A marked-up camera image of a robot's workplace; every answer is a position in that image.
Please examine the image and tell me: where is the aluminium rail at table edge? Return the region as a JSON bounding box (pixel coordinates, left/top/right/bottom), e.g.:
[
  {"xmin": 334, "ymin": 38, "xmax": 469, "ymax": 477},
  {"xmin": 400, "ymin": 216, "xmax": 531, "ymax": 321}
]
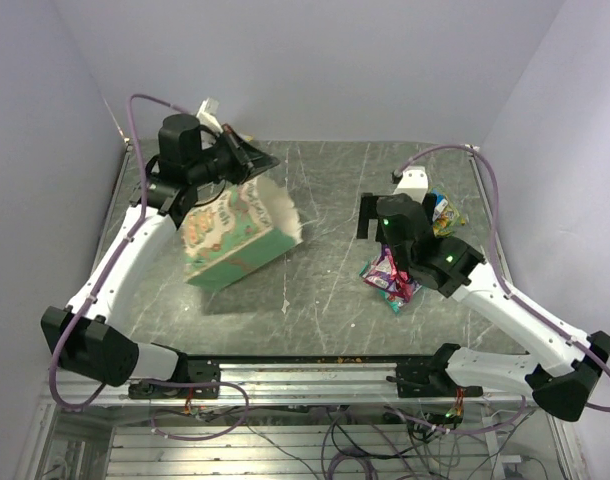
[{"xmin": 465, "ymin": 144, "xmax": 499, "ymax": 241}]

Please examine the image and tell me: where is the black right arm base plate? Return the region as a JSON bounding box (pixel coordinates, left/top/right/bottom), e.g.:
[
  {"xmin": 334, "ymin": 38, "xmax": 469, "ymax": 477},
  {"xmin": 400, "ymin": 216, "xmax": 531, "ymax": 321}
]
[{"xmin": 385, "ymin": 357, "xmax": 459, "ymax": 398}]

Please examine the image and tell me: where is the teal Fox's snack packet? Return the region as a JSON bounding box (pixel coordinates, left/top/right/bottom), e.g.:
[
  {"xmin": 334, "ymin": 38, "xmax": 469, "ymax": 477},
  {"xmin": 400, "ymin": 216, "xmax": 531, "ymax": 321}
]
[{"xmin": 385, "ymin": 296, "xmax": 407, "ymax": 314}]

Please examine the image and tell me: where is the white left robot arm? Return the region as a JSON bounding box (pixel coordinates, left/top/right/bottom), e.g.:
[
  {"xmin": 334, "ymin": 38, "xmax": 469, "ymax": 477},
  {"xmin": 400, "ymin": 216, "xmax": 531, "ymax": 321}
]
[{"xmin": 41, "ymin": 113, "xmax": 279, "ymax": 397}]

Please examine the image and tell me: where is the yellow green snack packet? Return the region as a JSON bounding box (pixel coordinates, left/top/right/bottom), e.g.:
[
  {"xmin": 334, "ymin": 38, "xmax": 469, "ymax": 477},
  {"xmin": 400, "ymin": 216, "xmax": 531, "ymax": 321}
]
[{"xmin": 432, "ymin": 198, "xmax": 467, "ymax": 237}]

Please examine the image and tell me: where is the red snack packet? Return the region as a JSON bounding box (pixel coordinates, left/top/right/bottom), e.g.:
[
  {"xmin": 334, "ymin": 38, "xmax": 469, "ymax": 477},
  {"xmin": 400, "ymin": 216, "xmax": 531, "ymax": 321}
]
[{"xmin": 359, "ymin": 254, "xmax": 395, "ymax": 291}]

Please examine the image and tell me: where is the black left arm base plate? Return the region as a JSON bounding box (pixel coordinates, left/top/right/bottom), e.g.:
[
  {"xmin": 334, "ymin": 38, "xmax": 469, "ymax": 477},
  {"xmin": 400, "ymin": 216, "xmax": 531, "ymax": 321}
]
[{"xmin": 128, "ymin": 354, "xmax": 221, "ymax": 400}]

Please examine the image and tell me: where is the purple white snack packet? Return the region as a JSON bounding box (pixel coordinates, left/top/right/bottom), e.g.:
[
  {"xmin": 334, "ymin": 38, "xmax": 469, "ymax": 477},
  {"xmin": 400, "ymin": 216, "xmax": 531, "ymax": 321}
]
[{"xmin": 381, "ymin": 247, "xmax": 421, "ymax": 305}]

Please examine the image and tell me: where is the green printed paper bag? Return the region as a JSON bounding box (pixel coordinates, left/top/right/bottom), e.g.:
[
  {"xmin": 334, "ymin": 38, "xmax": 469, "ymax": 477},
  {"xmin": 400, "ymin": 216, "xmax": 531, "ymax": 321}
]
[{"xmin": 180, "ymin": 176, "xmax": 302, "ymax": 292}]

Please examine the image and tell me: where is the aluminium front frame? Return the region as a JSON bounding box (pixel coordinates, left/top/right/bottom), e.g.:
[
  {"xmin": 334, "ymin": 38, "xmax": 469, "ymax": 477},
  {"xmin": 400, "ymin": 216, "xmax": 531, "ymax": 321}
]
[{"xmin": 57, "ymin": 363, "xmax": 536, "ymax": 407}]

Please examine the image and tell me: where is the blue white snack packet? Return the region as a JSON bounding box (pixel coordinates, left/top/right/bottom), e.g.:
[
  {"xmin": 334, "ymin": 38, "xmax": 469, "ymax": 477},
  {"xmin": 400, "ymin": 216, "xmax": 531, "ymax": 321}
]
[{"xmin": 432, "ymin": 188, "xmax": 449, "ymax": 212}]

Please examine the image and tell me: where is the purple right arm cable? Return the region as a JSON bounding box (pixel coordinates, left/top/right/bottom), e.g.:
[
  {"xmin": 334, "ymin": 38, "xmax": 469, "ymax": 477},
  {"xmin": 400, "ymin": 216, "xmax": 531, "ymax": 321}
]
[{"xmin": 389, "ymin": 144, "xmax": 610, "ymax": 434}]

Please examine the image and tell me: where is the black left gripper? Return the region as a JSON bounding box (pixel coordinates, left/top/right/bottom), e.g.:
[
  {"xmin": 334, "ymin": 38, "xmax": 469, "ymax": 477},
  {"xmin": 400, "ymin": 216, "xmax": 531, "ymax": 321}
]
[{"xmin": 190, "ymin": 124, "xmax": 281, "ymax": 188}]

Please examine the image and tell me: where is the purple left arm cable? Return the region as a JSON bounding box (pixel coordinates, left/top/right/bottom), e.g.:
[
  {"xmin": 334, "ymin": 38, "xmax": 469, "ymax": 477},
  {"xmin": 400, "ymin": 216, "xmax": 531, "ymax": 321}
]
[{"xmin": 47, "ymin": 93, "xmax": 196, "ymax": 412}]

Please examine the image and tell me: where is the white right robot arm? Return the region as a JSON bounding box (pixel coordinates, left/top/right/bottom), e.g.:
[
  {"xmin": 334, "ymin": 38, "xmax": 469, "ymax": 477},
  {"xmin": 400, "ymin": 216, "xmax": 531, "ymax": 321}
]
[{"xmin": 356, "ymin": 193, "xmax": 610, "ymax": 422}]

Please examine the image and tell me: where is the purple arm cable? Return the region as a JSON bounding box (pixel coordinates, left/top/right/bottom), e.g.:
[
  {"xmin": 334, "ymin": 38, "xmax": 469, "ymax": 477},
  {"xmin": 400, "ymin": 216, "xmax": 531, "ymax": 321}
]
[
  {"xmin": 389, "ymin": 144, "xmax": 610, "ymax": 434},
  {"xmin": 47, "ymin": 93, "xmax": 196, "ymax": 412}
]

